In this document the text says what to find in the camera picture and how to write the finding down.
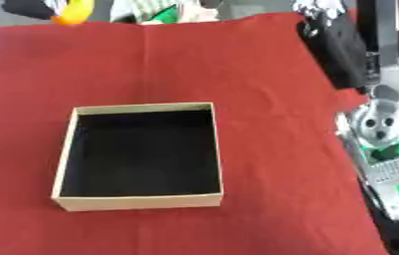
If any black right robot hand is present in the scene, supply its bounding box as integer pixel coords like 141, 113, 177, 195
293, 0, 399, 96

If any tan cardboard box black inside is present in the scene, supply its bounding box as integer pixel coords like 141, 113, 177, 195
49, 102, 227, 212

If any white green striped object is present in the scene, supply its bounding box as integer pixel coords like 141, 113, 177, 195
108, 0, 220, 26

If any yellow orange toy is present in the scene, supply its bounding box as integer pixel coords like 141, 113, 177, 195
49, 0, 99, 26

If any black object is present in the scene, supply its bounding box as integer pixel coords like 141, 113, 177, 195
0, 0, 60, 20

